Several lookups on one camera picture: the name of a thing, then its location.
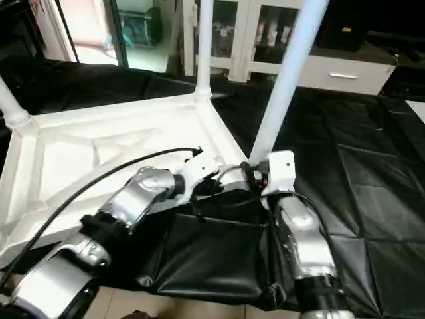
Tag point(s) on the white plastic table leg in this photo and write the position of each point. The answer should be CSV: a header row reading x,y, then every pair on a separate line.
x,y
204,46
13,100
285,80

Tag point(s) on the white plastic table top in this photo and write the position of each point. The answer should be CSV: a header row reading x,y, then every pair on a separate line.
x,y
86,146

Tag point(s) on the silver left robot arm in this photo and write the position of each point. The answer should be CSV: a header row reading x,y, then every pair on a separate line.
x,y
99,232

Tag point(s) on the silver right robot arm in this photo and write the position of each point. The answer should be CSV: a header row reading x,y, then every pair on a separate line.
x,y
305,246

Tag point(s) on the black table mat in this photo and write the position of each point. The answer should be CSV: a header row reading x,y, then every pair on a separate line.
x,y
358,153

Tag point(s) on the white drawer unit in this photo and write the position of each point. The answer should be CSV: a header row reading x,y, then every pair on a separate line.
x,y
348,72

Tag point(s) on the white glass door cabinet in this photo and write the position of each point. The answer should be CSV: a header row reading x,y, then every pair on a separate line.
x,y
252,33

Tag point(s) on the teal plastic stool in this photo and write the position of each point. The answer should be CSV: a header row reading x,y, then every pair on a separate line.
x,y
136,26

